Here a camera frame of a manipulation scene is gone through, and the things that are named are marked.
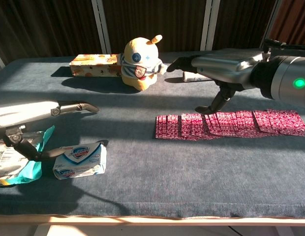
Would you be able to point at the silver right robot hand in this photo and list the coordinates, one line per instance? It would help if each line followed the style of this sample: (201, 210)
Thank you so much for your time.
(223, 65)

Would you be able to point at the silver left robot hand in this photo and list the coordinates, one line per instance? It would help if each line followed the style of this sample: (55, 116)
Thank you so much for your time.
(24, 110)

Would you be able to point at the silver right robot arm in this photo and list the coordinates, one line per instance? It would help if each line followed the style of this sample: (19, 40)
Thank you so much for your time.
(285, 78)

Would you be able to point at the long toothpaste box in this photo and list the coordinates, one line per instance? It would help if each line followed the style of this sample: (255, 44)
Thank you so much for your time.
(194, 77)

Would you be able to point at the teal white snack bag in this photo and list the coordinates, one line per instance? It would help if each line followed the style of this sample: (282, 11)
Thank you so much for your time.
(17, 162)

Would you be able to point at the white blue soap box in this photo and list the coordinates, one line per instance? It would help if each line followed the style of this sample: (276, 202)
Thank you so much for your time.
(81, 159)

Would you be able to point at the dark brown curtain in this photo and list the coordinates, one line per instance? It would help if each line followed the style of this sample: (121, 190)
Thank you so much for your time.
(155, 22)

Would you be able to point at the red brown curtain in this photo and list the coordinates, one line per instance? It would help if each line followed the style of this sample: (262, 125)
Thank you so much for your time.
(292, 19)

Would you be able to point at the orange patterned cardboard box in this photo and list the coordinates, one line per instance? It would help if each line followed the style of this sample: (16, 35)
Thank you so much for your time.
(93, 65)

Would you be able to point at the yellow plush toy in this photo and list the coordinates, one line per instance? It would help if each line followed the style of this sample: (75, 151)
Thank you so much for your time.
(140, 64)

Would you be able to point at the blue felt tablecloth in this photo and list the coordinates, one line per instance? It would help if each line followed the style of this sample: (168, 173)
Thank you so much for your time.
(152, 172)

